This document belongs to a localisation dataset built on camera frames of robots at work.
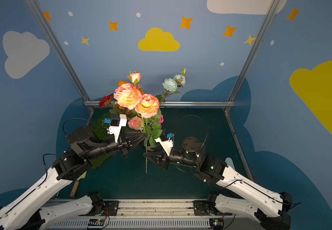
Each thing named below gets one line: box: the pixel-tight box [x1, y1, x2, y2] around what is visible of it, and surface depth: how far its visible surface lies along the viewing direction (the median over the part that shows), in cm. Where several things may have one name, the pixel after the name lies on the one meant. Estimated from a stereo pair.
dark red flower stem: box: [97, 92, 114, 110], surface depth 72 cm
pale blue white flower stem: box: [155, 68, 188, 105], surface depth 71 cm
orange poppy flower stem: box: [117, 80, 129, 87], surface depth 85 cm
